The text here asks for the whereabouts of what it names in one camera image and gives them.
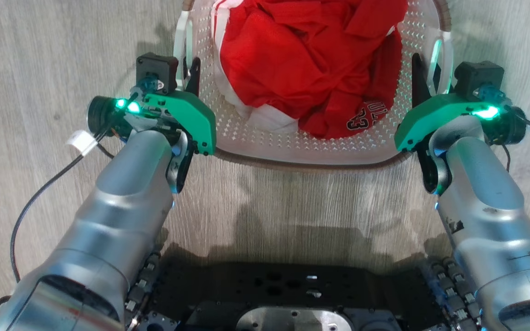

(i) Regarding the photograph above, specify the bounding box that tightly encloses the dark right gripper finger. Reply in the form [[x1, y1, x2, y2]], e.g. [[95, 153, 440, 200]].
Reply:
[[412, 52, 433, 112], [432, 62, 443, 95]]

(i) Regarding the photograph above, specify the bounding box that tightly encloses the red mesh jersey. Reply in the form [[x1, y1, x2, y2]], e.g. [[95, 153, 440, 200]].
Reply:
[[219, 0, 408, 140]]

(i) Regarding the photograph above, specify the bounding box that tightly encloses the black cable drag chain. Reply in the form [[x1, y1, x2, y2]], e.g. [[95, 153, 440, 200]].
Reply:
[[124, 251, 162, 331], [430, 257, 483, 331]]

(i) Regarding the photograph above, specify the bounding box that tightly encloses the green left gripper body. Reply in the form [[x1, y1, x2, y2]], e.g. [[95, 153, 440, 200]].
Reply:
[[86, 90, 217, 155]]

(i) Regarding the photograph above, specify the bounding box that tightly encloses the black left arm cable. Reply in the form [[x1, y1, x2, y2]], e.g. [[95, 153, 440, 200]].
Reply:
[[0, 92, 139, 320]]

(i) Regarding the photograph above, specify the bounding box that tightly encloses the white perforated laundry basket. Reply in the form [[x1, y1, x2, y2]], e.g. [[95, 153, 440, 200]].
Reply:
[[173, 0, 453, 172]]

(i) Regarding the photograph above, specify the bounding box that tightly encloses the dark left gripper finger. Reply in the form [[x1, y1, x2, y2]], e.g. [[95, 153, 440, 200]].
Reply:
[[186, 57, 202, 97]]

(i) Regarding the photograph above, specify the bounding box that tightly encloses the white cable label tag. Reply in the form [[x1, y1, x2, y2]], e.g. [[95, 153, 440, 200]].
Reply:
[[66, 130, 98, 156]]

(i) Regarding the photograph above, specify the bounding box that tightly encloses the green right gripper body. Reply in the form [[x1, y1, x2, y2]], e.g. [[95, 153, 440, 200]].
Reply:
[[394, 93, 528, 153]]

